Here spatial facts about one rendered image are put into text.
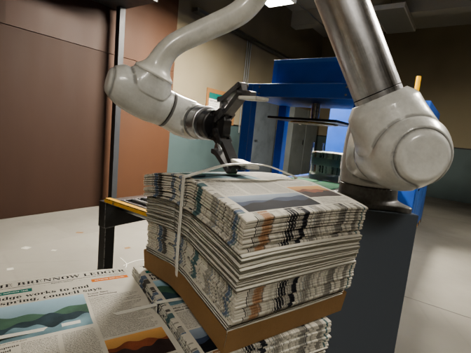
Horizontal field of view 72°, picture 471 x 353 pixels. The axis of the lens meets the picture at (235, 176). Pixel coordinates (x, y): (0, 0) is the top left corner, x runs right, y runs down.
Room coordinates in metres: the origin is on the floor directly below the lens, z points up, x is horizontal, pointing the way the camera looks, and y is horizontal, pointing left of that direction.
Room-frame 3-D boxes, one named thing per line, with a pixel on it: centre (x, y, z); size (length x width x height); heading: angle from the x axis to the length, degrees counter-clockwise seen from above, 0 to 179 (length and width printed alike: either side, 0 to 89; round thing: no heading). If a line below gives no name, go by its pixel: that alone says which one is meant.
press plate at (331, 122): (2.67, -0.59, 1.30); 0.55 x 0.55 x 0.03; 55
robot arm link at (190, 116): (0.87, 0.10, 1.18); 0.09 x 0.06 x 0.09; 123
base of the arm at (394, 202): (0.94, -0.38, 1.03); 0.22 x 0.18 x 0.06; 0
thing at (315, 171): (3.14, -0.91, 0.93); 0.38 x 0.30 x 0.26; 145
